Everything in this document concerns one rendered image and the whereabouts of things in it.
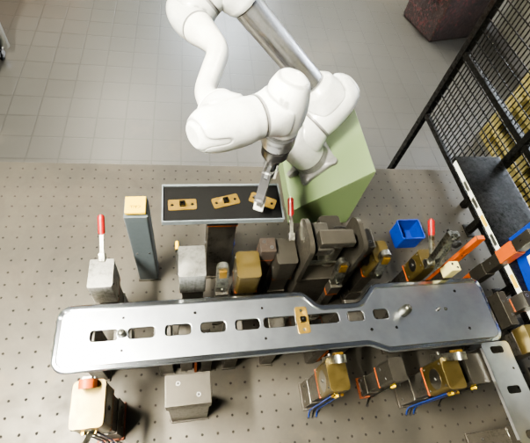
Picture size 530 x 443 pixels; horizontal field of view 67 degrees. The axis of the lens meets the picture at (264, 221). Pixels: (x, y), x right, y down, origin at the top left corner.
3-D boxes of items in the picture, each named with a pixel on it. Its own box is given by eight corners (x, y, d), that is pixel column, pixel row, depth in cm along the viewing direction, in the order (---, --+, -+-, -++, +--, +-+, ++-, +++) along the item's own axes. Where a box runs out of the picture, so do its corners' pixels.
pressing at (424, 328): (47, 386, 104) (45, 385, 102) (60, 304, 115) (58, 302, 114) (504, 341, 130) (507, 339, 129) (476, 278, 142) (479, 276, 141)
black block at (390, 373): (360, 408, 140) (395, 392, 116) (353, 379, 145) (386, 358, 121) (374, 406, 141) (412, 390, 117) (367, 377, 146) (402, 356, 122)
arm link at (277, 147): (257, 134, 97) (255, 150, 102) (293, 145, 97) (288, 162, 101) (268, 111, 102) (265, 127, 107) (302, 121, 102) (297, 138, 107)
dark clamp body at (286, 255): (259, 308, 155) (277, 264, 123) (256, 280, 161) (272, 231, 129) (278, 308, 156) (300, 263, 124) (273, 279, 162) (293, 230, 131)
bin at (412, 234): (394, 249, 179) (402, 238, 172) (388, 229, 185) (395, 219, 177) (417, 248, 181) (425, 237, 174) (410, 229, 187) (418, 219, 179)
